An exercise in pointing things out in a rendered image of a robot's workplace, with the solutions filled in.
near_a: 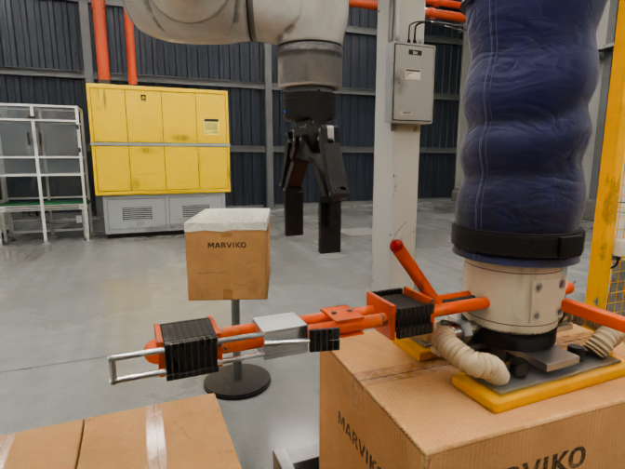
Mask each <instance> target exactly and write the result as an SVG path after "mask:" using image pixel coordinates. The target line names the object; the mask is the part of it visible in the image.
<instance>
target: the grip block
mask: <svg viewBox="0 0 625 469"><path fill-rule="evenodd" d="M366 305H373V306H374V308H375V313H376V314H379V313H385V314H386V315H387V316H388V325H387V326H384V327H378V328H374V329H375V330H376V331H378V332H379V333H381V334H382V335H384V336H385V337H386V338H388V339H389V340H391V341H394V340H395V332H396V339H398V340H400V339H404V338H409V337H414V336H419V335H424V334H429V333H433V326H434V306H435V299H433V298H431V297H429V296H427V295H424V294H422V293H420V292H418V291H416V290H414V289H412V288H409V287H404V293H403V289H402V288H391V289H384V290H378V291H368V292H367V293H366Z"/></svg>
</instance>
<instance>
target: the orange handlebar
mask: <svg viewBox="0 0 625 469"><path fill-rule="evenodd" d="M574 290H575V286H574V284H573V283H571V282H569V281H567V280H566V287H565V295H566V294H570V293H572V292H574ZM471 295H472V294H471V293H470V291H469V290H465V291H460V292H453V293H446V294H441V295H438V296H439V298H440V299H441V300H445V299H453V298H458V297H464V296H465V297H466V296H471ZM489 305H490V301H489V300H488V299H487V298H486V297H479V298H472V299H467V300H461V301H450V302H444V303H438V304H435V306H434V317H438V316H443V315H453V314H459V313H464V312H470V311H475V310H481V309H485V308H488V307H489ZM561 310H562V311H563V312H566V313H569V314H572V315H575V316H578V317H581V318H584V319H587V320H589V321H592V322H594V323H597V324H600V325H602V326H605V327H608V328H612V329H615V330H617V331H620V332H623V333H625V316H623V315H617V314H614V313H611V312H608V311H606V310H603V309H600V308H597V307H593V306H590V305H588V304H585V303H582V302H579V301H574V300H571V299H568V298H565V299H564V300H562V303H561ZM320 311H321V312H322V313H317V314H310V315H299V317H300V318H301V319H302V320H303V321H304V322H305V323H306V324H307V325H308V334H307V336H308V338H309V329H310V328H336V327H339V329H340V338H347V337H351V336H357V335H363V334H365V333H364V332H363V331H362V330H363V329H369V328H378V327H384V326H387V325H388V316H387V315H386V314H385V313H379V314H376V313H375V308H374V306H373V305H367V306H360V307H353V308H351V307H350V306H348V305H347V304H346V305H340V306H333V307H326V308H321V309H320ZM219 330H220V332H221V336H222V338H224V337H230V336H235V335H241V334H247V333H253V332H256V329H255V325H254V323H248V324H243V325H236V326H229V327H224V328H219ZM263 345H264V340H263V338H262V337H260V338H255V339H249V340H243V341H238V342H227V343H223V344H222V348H221V351H222V354H228V353H234V352H240V351H244V350H250V349H256V348H261V347H263ZM153 348H157V347H156V340H155V339H153V340H150V341H149V342H147V343H146V344H145V346H144V348H143V350H148V349H153ZM144 358H145V360H146V361H148V362H150V363H152V364H157V365H158V355H147V356H144Z"/></svg>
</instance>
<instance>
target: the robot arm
mask: <svg viewBox="0 0 625 469"><path fill-rule="evenodd" d="M121 1H122V5H123V7H124V10H125V12H126V14H127V16H128V17H129V19H130V20H131V21H132V22H133V23H134V24H135V26H136V27H137V28H138V29H139V30H141V31H142V32H144V33H146V34H148V35H150V36H152V37H155V38H158V39H161V40H164V41H168V42H172V43H180V44H193V45H226V44H235V43H241V42H263V43H269V44H274V45H277V58H278V87H279V88H280V89H281V90H283V91H286V93H284V94H283V100H284V119H285V120H286V121H287V122H294V123H295V129H294V130H287V131H286V148H285V154H284V160H283V166H282V172H281V179H280V183H279V185H280V188H284V189H283V190H284V201H285V236H291V235H303V189H302V188H301V185H302V182H303V179H304V176H305V173H306V170H307V166H308V164H309V163H311V164H312V168H313V171H314V175H315V178H316V180H317V183H318V186H319V189H320V192H321V195H322V196H321V197H320V198H319V201H318V252H319V253H321V254H325V253H335V252H340V231H341V202H342V201H343V199H345V198H349V197H350V189H349V185H348V181H347V176H346V171H345V166H344V163H343V158H342V153H341V149H340V145H339V127H338V126H328V125H327V124H326V122H333V121H335V120H336V118H337V94H336V93H333V92H334V91H338V90H340V89H341V88H342V58H343V51H342V47H343V38H344V34H345V31H346V28H347V24H348V16H349V0H121ZM340 187H341V189H340Z"/></svg>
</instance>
